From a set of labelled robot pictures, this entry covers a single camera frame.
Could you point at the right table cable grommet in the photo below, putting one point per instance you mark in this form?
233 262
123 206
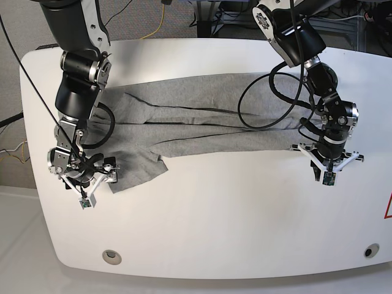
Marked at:
371 250

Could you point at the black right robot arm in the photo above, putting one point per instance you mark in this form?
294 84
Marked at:
79 31

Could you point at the black rod at left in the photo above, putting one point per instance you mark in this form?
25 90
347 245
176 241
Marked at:
11 119

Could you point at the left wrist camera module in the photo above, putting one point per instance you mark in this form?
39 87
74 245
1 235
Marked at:
329 178

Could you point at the table cable grommet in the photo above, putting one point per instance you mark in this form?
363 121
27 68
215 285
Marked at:
111 257
371 250

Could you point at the aluminium frame rail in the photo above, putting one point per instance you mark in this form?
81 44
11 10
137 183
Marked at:
338 34

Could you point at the grey T-shirt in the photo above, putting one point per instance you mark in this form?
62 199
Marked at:
192 116

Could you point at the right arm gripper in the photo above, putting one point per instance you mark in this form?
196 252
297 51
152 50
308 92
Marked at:
86 181

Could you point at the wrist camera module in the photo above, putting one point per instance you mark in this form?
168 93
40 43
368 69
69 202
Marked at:
329 178
88 202

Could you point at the black table leg post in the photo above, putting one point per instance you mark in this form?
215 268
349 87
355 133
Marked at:
202 10

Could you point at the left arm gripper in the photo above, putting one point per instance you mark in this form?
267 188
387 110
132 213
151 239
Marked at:
327 155

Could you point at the black bar behind table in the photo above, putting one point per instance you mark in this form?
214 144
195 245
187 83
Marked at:
48 46

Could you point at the red triangle warning sticker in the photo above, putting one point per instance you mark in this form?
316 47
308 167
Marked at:
388 213

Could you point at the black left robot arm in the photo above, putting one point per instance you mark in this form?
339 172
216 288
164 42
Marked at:
286 26

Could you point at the left table cable grommet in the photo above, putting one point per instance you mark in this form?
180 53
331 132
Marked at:
111 257

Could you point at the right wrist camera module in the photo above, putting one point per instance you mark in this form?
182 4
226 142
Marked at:
88 202

